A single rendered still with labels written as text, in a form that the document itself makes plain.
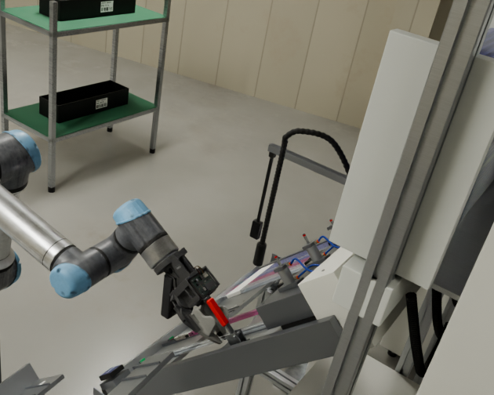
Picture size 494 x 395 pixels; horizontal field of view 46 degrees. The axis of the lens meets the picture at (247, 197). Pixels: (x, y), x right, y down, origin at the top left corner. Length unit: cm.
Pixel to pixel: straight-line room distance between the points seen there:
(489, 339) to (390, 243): 19
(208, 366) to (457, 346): 52
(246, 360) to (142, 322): 165
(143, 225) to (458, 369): 70
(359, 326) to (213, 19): 480
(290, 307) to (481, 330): 34
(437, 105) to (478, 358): 37
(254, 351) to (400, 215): 44
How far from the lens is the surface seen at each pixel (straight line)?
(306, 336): 103
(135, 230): 129
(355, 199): 85
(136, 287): 294
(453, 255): 97
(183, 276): 126
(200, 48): 566
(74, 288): 127
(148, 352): 159
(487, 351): 91
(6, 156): 152
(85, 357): 259
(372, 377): 185
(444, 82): 75
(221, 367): 119
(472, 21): 72
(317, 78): 534
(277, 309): 109
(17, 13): 354
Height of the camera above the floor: 186
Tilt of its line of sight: 29 degrees down
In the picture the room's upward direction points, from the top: 11 degrees clockwise
